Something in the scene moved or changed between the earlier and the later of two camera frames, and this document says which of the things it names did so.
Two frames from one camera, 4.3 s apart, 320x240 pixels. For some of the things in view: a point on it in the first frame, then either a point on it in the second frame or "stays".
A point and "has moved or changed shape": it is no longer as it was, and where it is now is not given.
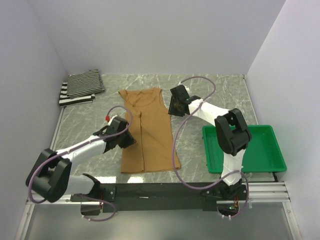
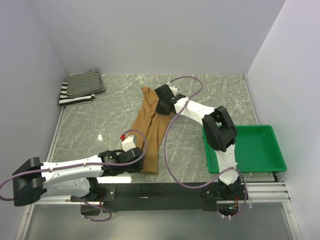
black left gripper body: (125, 139) to (131, 169)
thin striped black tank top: (84, 84) stays
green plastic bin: (263, 153) stays
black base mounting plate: (122, 197) stays
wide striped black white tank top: (65, 100) stays
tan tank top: (149, 118) has moved or changed shape
